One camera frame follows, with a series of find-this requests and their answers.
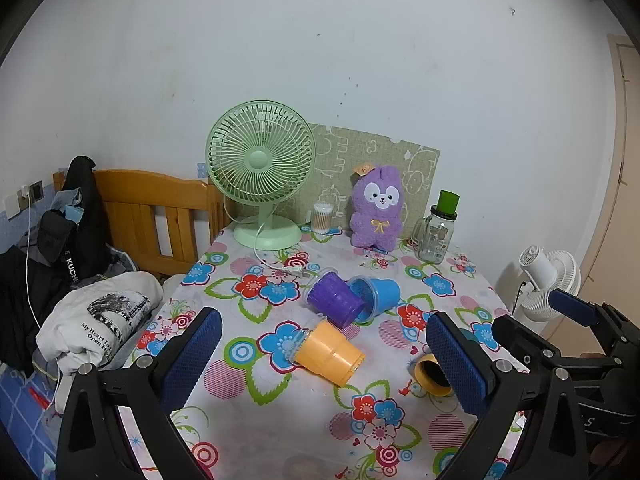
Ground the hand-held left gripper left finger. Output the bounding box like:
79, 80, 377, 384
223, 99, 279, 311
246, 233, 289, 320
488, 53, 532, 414
56, 306, 224, 480

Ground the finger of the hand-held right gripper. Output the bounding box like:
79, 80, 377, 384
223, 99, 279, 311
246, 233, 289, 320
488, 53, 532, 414
547, 289, 640, 357
492, 314, 609, 384

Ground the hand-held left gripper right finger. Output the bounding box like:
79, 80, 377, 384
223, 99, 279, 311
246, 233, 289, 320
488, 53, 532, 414
425, 311, 586, 480

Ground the orange plastic cup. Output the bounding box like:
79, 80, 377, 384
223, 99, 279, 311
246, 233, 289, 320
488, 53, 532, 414
292, 320, 366, 388

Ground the yellow plastic cup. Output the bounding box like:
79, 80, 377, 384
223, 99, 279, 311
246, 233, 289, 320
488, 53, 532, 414
413, 353, 454, 398

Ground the blue plastic cup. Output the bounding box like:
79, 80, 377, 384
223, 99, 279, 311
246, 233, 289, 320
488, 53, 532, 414
347, 275, 402, 324

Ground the purple plastic cup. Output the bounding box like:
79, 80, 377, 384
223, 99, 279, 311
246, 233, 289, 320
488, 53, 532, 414
305, 270, 366, 330

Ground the white floor fan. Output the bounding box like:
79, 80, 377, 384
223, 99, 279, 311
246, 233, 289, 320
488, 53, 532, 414
510, 245, 584, 326

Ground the white printed shirt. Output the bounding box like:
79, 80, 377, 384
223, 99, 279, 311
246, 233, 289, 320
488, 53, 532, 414
36, 271, 165, 377

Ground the floral tablecloth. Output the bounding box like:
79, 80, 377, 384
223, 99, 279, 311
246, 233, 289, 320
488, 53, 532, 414
125, 225, 526, 480

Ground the beige door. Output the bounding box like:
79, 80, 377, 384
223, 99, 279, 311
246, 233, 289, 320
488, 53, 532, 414
542, 34, 640, 347

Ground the glass jar with green lid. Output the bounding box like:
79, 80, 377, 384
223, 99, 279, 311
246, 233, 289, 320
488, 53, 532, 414
411, 190, 461, 265

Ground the wooden bed headboard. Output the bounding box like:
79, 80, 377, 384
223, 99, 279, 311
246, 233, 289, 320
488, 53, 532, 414
52, 169, 227, 281

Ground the black jacket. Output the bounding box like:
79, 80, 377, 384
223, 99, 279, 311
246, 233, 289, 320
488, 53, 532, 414
37, 156, 115, 288

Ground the purple plush toy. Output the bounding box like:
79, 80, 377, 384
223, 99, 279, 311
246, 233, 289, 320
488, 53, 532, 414
348, 162, 405, 253

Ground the dark clothes pile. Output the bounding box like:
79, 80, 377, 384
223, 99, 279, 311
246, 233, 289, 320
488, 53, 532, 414
0, 245, 68, 372

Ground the blue bed sheet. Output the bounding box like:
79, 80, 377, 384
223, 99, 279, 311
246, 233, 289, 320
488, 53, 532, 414
0, 364, 68, 480

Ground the cotton swab jar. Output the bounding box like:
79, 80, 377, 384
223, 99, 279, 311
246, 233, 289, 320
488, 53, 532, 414
312, 202, 335, 234

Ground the green desk fan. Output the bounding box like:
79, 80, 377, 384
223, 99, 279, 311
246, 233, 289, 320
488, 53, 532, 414
205, 101, 317, 251

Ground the beige patterned board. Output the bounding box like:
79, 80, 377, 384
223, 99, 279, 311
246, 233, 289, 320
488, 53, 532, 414
292, 123, 442, 242

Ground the white fan cable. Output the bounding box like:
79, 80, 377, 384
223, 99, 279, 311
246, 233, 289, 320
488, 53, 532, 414
253, 222, 311, 281

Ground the white charger cable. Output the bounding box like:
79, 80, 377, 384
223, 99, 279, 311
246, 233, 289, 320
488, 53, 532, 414
22, 195, 68, 401

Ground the wall socket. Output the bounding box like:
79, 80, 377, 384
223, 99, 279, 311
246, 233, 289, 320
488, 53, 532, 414
19, 179, 44, 206

